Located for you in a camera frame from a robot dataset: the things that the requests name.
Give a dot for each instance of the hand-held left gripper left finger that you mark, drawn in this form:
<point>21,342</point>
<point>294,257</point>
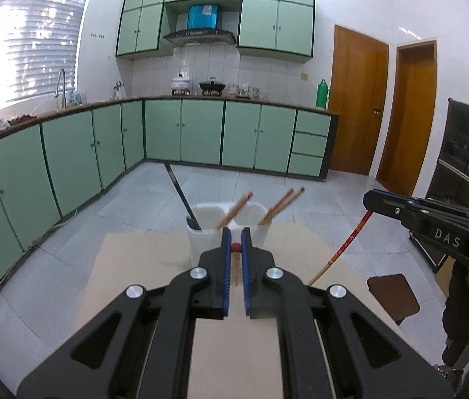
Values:
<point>226,282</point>

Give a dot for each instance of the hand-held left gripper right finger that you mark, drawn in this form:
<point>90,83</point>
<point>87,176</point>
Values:
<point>246,282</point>

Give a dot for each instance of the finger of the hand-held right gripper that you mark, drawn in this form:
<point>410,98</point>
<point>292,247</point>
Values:
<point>388,208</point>
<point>409,200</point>

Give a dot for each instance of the red-ended bamboo chopstick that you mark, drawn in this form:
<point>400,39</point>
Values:
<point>278,205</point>
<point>237,270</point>
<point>236,210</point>

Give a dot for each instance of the white plastic cup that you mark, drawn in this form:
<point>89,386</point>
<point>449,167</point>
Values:
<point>259,232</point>
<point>207,239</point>

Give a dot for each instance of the red orange patterned chopstick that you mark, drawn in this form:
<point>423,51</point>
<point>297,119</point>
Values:
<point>342,249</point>

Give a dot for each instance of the dark-ended bamboo chopstick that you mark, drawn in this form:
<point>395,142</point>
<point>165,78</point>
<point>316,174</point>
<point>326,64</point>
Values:
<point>293,198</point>

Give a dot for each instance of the black long utensil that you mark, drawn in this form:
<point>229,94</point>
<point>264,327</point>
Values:
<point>180,193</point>

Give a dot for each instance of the black glass-front cabinet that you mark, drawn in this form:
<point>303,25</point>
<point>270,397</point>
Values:
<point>458,158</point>

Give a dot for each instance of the brown wooden door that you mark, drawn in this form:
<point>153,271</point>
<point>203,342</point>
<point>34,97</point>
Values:
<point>357,104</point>
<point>409,124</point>

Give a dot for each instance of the brown stool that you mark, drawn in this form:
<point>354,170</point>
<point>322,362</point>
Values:
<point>394,297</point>

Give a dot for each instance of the green thermos flask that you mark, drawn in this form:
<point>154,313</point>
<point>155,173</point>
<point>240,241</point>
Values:
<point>322,95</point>

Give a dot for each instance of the row of glass jars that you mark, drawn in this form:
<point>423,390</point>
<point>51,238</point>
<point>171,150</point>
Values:
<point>249,92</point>

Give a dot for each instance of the black wok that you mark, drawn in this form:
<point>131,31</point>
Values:
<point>212,87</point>

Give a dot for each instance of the green lower kitchen cabinets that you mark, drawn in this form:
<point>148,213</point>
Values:
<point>76,153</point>

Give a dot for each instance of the green kitchen cabinets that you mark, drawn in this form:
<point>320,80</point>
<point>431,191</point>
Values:
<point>259,25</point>
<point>76,153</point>

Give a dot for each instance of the small metal kettle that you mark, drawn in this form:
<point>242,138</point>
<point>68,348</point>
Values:
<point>119,90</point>

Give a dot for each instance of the green upper kitchen cabinets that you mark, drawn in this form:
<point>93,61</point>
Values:
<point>259,25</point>

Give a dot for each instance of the clear plastic bottles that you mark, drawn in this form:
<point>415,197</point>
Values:
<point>77,99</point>

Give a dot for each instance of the range hood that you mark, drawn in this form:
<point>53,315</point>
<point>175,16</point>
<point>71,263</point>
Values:
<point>199,37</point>

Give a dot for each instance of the metal sink faucet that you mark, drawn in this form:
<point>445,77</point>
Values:
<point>63,91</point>

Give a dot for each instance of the blue box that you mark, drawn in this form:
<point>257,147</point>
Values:
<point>204,16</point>

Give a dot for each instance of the window blinds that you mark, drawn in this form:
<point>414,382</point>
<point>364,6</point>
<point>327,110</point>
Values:
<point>39,37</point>

